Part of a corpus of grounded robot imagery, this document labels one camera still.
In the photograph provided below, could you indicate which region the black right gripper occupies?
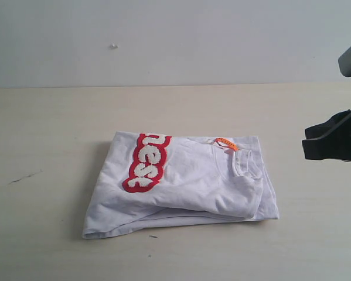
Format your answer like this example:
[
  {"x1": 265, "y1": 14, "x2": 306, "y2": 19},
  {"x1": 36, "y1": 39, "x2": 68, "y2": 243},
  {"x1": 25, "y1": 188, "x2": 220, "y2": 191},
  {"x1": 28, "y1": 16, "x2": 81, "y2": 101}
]
[{"x1": 302, "y1": 109, "x2": 351, "y2": 162}]

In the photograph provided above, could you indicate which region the white t-shirt red lettering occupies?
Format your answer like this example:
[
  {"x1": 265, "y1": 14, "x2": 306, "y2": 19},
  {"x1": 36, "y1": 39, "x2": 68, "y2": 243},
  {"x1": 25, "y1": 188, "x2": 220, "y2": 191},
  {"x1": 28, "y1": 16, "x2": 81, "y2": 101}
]
[{"x1": 82, "y1": 132, "x2": 279, "y2": 239}]

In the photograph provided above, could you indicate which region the orange neck label tag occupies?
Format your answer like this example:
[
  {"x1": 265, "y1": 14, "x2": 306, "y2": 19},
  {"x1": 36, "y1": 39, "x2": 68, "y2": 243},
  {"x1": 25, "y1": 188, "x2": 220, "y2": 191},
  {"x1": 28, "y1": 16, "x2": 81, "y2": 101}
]
[{"x1": 209, "y1": 138, "x2": 239, "y2": 152}]

